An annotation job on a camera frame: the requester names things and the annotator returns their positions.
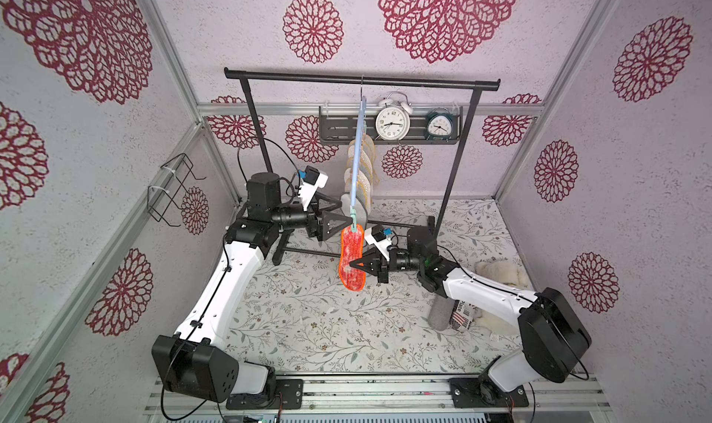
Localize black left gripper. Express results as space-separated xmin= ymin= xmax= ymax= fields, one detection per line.
xmin=271 ymin=195 xmax=352 ymax=241

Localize red translucent gel insole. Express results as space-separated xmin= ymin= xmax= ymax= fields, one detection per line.
xmin=337 ymin=224 xmax=365 ymax=291

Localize light blue clip hanger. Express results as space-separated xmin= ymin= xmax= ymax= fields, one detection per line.
xmin=350 ymin=80 xmax=367 ymax=232

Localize white dotted foam insole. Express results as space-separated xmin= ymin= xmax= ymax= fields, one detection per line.
xmin=340 ymin=193 xmax=365 ymax=226

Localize yellow-edged grey felt insole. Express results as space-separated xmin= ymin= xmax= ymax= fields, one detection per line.
xmin=355 ymin=171 xmax=372 ymax=213

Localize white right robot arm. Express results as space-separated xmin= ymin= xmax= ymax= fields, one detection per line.
xmin=339 ymin=226 xmax=591 ymax=404

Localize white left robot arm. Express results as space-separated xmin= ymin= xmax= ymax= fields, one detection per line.
xmin=151 ymin=166 xmax=341 ymax=404

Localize grey felt roll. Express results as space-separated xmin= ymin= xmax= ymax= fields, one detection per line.
xmin=428 ymin=296 xmax=456 ymax=331

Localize white twin-bell alarm clock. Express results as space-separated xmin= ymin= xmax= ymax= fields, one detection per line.
xmin=375 ymin=91 xmax=413 ymax=141

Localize small green alarm clock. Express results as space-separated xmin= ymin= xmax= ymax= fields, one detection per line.
xmin=425 ymin=111 xmax=454 ymax=140

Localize black metal clothes rack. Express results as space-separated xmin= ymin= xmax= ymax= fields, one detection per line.
xmin=224 ymin=68 xmax=502 ymax=236

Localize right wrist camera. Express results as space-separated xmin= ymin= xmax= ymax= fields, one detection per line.
xmin=365 ymin=224 xmax=393 ymax=261

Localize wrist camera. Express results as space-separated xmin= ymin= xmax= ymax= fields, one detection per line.
xmin=365 ymin=224 xmax=393 ymax=261
xmin=298 ymin=165 xmax=328 ymax=211

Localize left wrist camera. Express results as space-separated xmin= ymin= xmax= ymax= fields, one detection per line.
xmin=298 ymin=165 xmax=328 ymax=211

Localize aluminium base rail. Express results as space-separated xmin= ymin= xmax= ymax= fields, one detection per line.
xmin=140 ymin=374 xmax=616 ymax=422

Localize black wire wall basket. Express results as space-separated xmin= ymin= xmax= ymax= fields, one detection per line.
xmin=146 ymin=152 xmax=205 ymax=228

